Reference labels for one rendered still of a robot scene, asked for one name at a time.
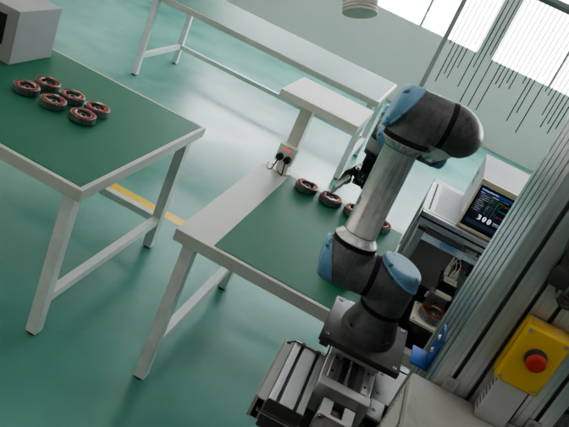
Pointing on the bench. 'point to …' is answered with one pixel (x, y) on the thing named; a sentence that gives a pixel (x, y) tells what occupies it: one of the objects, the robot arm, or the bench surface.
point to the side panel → (410, 228)
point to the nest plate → (420, 318)
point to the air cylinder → (435, 298)
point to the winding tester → (500, 174)
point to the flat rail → (443, 245)
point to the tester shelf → (448, 215)
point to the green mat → (294, 241)
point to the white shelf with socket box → (332, 104)
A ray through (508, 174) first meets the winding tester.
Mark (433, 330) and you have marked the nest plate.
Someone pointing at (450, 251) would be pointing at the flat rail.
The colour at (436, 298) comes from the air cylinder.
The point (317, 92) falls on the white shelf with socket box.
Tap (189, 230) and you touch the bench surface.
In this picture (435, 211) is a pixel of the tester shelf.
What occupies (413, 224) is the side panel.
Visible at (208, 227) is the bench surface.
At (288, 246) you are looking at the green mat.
